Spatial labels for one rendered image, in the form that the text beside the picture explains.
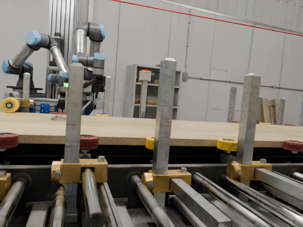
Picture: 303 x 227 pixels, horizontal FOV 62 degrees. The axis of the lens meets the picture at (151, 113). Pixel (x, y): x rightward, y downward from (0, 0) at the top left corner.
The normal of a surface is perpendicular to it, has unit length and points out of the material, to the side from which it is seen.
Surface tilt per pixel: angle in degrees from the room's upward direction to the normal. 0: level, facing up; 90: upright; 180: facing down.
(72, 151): 90
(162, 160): 90
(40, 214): 0
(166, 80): 90
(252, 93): 90
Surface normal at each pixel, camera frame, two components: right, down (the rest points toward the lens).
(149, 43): 0.39, 0.09
